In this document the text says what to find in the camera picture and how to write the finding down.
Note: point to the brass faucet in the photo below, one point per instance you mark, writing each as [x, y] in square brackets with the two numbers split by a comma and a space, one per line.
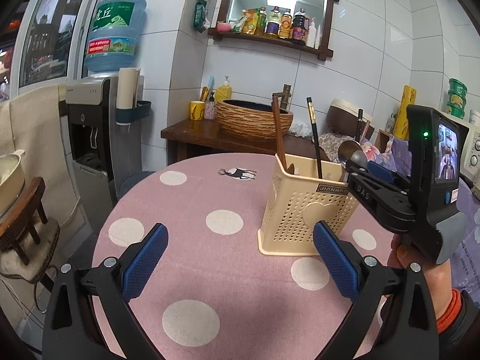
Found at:
[283, 97]

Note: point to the brown white rice cooker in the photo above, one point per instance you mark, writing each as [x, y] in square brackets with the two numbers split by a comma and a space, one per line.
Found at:
[342, 118]

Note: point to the yellow mug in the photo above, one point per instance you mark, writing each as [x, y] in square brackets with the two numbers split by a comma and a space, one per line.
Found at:
[197, 109]

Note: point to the dark soy sauce bottle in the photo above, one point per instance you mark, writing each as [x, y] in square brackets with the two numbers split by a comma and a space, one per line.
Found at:
[299, 27]

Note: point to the green instant noodle cups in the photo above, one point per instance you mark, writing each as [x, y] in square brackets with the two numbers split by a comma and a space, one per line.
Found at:
[456, 103]

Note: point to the wooden stool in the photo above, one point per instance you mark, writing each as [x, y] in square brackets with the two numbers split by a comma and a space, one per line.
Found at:
[29, 238]

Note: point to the cream plastic utensil holder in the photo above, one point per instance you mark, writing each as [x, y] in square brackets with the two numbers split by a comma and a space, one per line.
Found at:
[297, 201]

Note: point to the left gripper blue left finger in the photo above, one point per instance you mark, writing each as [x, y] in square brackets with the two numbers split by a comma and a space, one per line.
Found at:
[71, 328]

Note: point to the black chopstick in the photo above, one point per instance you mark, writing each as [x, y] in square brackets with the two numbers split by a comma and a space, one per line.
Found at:
[315, 137]
[359, 125]

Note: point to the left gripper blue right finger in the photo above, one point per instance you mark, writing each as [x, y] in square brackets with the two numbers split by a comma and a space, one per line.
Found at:
[408, 329]

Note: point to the woven basin sink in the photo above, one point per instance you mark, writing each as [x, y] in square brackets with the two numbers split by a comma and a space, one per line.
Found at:
[247, 120]

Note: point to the steel spoon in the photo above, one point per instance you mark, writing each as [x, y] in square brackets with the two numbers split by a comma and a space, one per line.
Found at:
[359, 159]
[345, 151]

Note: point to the white microwave oven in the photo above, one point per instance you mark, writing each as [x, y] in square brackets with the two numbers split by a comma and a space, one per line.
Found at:
[469, 142]

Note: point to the pink polka dot tablecloth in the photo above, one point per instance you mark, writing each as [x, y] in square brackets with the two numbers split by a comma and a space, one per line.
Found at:
[213, 295]

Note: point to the green hanging packet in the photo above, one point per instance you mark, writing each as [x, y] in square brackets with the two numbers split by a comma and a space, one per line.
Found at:
[200, 16]

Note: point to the yellow roll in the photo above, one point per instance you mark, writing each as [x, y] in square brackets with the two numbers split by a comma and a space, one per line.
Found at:
[401, 122]

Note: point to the yellow soap dispenser bottle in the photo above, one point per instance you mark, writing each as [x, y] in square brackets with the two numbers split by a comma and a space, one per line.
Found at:
[224, 91]

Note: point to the blue water jug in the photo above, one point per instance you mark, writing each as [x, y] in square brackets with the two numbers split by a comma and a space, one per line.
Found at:
[113, 35]

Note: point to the person's right hand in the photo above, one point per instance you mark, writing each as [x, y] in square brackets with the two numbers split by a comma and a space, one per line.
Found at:
[438, 277]

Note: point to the water dispenser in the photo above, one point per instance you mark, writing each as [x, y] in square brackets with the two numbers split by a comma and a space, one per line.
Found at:
[105, 143]

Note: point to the window frame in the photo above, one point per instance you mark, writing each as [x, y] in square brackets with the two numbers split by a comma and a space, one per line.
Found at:
[50, 46]

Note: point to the wooden framed mirror shelf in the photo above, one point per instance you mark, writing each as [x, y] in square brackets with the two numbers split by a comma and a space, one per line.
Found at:
[269, 21]

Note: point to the cream cooking pot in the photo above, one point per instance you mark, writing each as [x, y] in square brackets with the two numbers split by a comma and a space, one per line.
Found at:
[12, 179]

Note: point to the dark wooden counter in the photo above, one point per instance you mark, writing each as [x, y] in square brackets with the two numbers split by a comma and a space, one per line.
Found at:
[188, 138]

